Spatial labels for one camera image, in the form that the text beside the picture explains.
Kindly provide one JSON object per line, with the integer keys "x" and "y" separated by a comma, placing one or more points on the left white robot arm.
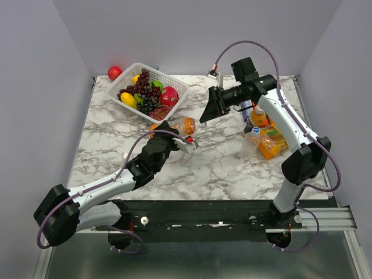
{"x": 59, "y": 213}

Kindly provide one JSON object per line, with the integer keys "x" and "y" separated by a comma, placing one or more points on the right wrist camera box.
{"x": 214, "y": 78}

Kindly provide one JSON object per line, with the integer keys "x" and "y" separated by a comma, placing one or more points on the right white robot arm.
{"x": 309, "y": 152}

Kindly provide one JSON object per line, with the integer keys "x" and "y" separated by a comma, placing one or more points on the white plastic fruit basket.
{"x": 125, "y": 79}

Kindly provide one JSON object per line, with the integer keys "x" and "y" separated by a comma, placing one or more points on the pink dragon fruit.
{"x": 169, "y": 96}

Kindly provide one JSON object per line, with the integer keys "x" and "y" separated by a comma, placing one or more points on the black grape bunch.
{"x": 147, "y": 106}

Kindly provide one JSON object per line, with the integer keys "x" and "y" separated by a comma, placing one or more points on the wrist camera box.
{"x": 187, "y": 145}
{"x": 214, "y": 78}

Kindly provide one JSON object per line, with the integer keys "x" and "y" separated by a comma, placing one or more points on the orange snack bag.
{"x": 272, "y": 142}

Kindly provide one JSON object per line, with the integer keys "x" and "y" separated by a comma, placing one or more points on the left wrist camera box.
{"x": 187, "y": 145}

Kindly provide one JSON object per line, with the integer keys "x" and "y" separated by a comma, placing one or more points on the blue toothpaste box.
{"x": 245, "y": 108}

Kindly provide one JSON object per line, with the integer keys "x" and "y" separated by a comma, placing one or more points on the dark purple grape bunch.
{"x": 142, "y": 89}

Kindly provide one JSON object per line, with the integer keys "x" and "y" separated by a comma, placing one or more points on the blue white bottle cap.
{"x": 255, "y": 130}

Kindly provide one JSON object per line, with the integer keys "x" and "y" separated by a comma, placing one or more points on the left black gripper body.
{"x": 170, "y": 144}

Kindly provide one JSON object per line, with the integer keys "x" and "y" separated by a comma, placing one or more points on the red apple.
{"x": 114, "y": 72}

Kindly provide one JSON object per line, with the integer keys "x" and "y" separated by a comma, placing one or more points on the tall orange drink bottle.
{"x": 186, "y": 126}

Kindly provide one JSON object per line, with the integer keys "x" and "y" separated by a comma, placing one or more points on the green apple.
{"x": 156, "y": 83}

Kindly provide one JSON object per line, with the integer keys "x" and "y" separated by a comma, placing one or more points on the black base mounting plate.
{"x": 179, "y": 209}

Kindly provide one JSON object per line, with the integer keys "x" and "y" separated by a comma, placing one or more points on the yellow lemon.
{"x": 135, "y": 79}

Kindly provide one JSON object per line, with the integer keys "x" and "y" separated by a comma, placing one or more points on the small orange juice bottle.
{"x": 256, "y": 118}

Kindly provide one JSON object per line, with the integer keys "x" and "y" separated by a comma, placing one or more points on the clear plastic bottle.
{"x": 249, "y": 145}

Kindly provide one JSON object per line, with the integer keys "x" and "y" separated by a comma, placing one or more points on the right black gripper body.
{"x": 218, "y": 96}

